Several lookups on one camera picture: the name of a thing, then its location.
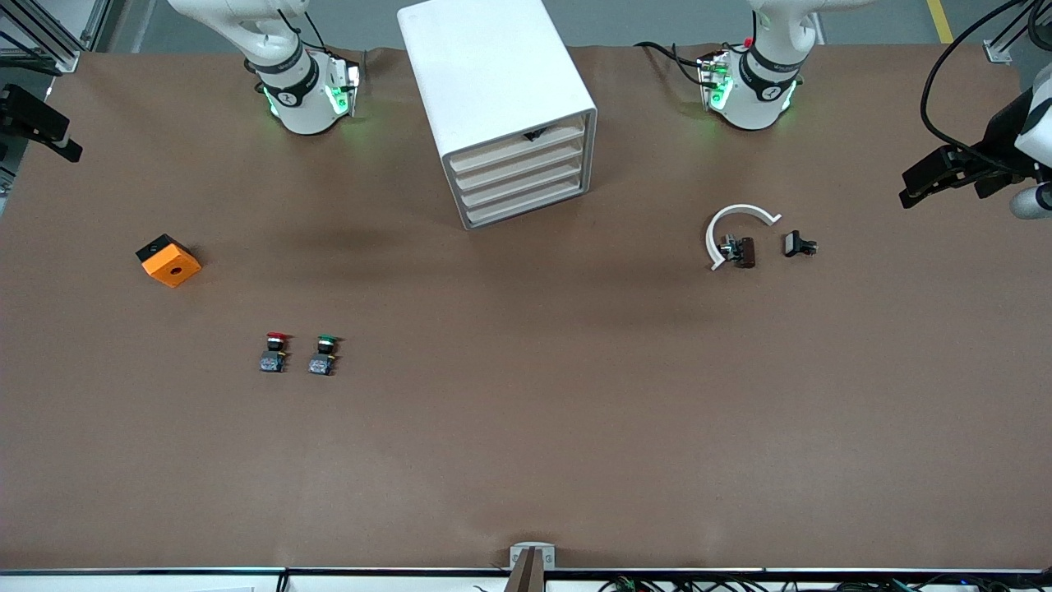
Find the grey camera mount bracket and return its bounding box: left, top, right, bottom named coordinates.
left=509, top=541, right=557, bottom=592

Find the aluminium frame profile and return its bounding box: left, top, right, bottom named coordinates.
left=0, top=0, right=112, bottom=75
left=982, top=0, right=1052, bottom=63

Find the red push button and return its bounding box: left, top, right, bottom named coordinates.
left=260, top=331, right=292, bottom=373

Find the orange and black button box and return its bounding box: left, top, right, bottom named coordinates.
left=136, top=234, right=202, bottom=289

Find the green push button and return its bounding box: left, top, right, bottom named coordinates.
left=308, top=335, right=343, bottom=377

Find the brown table cover sheet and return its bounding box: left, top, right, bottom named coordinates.
left=0, top=43, right=1052, bottom=572

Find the dark brown switch component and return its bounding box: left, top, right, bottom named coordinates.
left=718, top=234, right=757, bottom=270

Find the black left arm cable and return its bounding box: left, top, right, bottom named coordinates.
left=920, top=0, right=1052, bottom=154

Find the white curved plastic piece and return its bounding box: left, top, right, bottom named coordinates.
left=705, top=203, right=782, bottom=272

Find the black base cable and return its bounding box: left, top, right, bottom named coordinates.
left=633, top=39, right=709, bottom=87

